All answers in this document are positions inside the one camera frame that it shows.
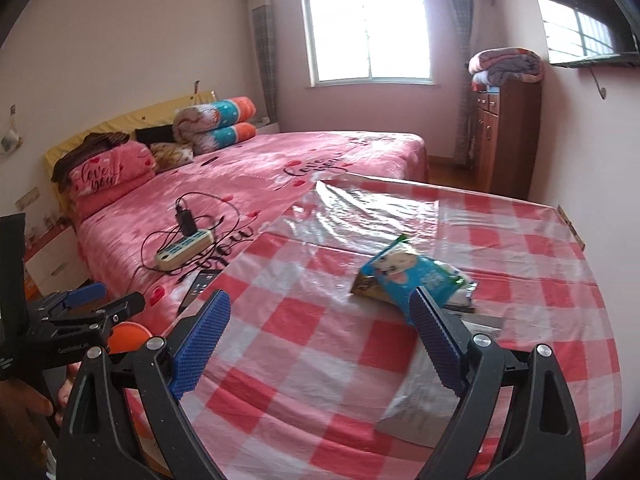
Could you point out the small patterned pillow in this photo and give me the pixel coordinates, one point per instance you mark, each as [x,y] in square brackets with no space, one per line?
[171,155]

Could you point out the hanging wall pouch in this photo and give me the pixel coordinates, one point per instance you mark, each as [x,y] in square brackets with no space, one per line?
[11,141]

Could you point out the window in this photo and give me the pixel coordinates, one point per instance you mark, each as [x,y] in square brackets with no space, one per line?
[367,42]

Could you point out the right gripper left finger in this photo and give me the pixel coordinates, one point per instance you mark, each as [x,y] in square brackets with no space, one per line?
[98,439]

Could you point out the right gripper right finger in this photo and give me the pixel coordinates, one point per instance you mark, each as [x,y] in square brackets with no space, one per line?
[540,437]

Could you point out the black remote control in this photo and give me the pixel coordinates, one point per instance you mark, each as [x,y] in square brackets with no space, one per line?
[201,282]

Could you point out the folded blankets on cabinet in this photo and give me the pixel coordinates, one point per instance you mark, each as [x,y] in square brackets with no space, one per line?
[493,67]

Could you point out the pink bed sheet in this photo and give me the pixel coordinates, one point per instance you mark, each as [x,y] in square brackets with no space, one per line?
[260,179]

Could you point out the lower rolled colourful quilt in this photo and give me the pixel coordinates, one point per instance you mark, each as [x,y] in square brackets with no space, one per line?
[215,140]

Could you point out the grey checked left curtain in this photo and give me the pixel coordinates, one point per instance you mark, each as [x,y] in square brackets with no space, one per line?
[264,37]

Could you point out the brown plush blanket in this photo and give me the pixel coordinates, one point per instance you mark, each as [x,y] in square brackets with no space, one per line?
[93,144]

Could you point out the yellow headboard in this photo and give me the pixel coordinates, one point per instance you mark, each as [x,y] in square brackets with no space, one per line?
[152,116]

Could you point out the right grey curtain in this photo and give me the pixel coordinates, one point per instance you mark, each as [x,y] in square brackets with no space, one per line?
[462,12]

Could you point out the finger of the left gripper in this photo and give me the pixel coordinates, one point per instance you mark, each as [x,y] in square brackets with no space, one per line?
[121,309]
[77,298]

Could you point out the red white checkered tablecloth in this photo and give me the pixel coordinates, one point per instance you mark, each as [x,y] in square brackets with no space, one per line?
[305,368]

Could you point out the upper rolled colourful quilt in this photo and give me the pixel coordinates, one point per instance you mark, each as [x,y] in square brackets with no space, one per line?
[210,116]

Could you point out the wall mounted television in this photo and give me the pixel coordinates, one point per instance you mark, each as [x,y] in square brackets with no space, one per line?
[582,33]

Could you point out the brown wooden cabinet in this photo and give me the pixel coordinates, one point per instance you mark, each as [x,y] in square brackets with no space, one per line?
[507,125]

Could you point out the white bedside table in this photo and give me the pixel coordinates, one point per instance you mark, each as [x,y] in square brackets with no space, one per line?
[53,262]

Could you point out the blue cartoon tissue pack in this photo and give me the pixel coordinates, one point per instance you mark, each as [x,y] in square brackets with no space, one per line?
[400,269]

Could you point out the person's left hand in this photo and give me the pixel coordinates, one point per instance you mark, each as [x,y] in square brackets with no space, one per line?
[16,394]

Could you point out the white power strip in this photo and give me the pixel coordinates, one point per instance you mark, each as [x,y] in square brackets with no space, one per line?
[180,252]

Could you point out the black charger plug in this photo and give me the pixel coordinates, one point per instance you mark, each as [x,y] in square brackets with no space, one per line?
[185,220]

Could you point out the grey paper sheet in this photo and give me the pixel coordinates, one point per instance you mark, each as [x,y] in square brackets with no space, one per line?
[421,407]

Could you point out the rolled colourful quilt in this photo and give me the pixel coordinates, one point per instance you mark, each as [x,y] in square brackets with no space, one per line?
[215,140]
[210,116]

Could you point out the pink love you pillow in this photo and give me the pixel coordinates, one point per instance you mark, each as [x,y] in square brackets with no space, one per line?
[106,177]

